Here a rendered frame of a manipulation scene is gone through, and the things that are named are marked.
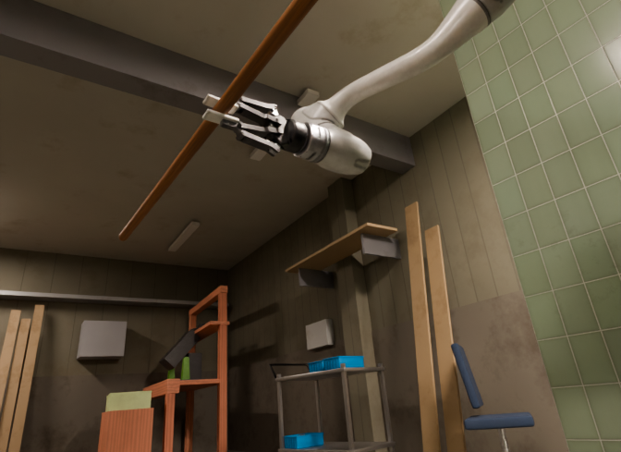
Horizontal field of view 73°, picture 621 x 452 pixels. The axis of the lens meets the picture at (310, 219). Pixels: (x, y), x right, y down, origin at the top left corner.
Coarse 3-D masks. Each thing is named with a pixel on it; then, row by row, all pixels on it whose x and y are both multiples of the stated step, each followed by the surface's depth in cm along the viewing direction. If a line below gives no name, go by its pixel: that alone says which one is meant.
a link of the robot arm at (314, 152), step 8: (312, 128) 98; (320, 128) 99; (312, 136) 97; (320, 136) 98; (328, 136) 99; (304, 144) 98; (312, 144) 97; (320, 144) 98; (328, 144) 99; (304, 152) 98; (312, 152) 98; (320, 152) 99; (312, 160) 101; (320, 160) 101
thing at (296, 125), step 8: (288, 120) 98; (296, 120) 97; (288, 128) 97; (296, 128) 95; (304, 128) 96; (272, 136) 94; (280, 136) 95; (288, 136) 96; (296, 136) 95; (304, 136) 96; (280, 144) 94; (288, 144) 95; (296, 144) 96; (296, 152) 98
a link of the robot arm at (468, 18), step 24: (456, 24) 99; (480, 24) 100; (432, 48) 101; (456, 48) 102; (384, 72) 107; (408, 72) 105; (336, 96) 114; (360, 96) 113; (312, 120) 111; (336, 120) 113
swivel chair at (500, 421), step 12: (456, 348) 290; (456, 360) 288; (468, 372) 283; (468, 384) 279; (480, 396) 299; (468, 420) 261; (480, 420) 258; (492, 420) 255; (504, 420) 252; (516, 420) 250; (528, 420) 248; (504, 432) 266; (504, 444) 263
